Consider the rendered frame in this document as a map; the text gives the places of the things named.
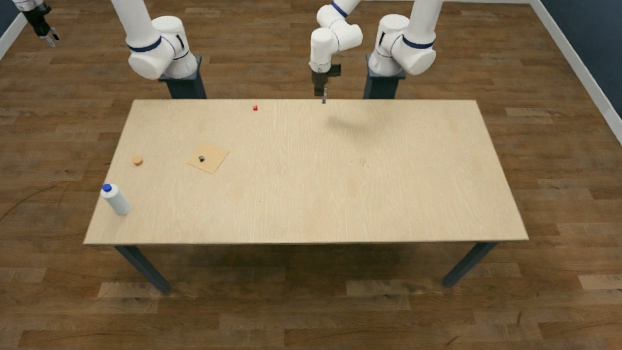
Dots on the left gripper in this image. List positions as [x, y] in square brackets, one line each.
[320, 76]

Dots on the tan square mat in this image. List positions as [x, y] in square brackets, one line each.
[212, 154]

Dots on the white plastic bottle with blue cap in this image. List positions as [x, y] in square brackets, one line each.
[116, 199]

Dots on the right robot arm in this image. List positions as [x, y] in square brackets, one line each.
[150, 57]

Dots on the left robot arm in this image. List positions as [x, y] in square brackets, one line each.
[414, 51]

